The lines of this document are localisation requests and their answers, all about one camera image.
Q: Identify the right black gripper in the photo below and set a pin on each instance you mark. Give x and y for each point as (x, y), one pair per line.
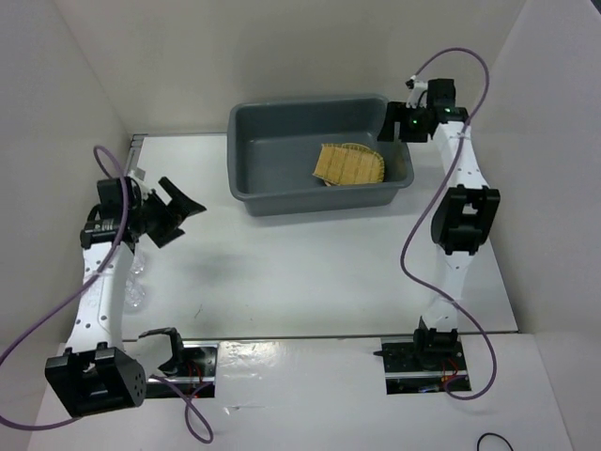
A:
(397, 112)

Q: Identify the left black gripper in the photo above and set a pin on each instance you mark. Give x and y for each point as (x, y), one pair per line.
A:
(178, 209)

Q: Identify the woven bamboo basket tray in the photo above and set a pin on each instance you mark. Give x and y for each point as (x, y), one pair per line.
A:
(349, 164)

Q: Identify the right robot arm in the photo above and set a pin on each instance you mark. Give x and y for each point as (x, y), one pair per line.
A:
(467, 204)

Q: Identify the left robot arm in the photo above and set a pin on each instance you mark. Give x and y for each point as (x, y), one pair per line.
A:
(95, 374)

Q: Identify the grey plastic bin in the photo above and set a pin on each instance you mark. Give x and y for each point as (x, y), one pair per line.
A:
(273, 147)

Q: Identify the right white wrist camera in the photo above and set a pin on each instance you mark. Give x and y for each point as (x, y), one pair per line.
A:
(417, 92)

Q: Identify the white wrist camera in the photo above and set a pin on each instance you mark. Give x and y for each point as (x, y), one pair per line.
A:
(141, 190)
(417, 92)

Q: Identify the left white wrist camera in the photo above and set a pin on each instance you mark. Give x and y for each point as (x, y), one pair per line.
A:
(141, 190)

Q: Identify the aluminium table edge rail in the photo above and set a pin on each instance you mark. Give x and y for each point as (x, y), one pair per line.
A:
(131, 164)

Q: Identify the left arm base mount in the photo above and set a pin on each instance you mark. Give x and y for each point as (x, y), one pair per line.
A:
(195, 373)

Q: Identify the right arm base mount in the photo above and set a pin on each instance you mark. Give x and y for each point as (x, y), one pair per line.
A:
(406, 371)

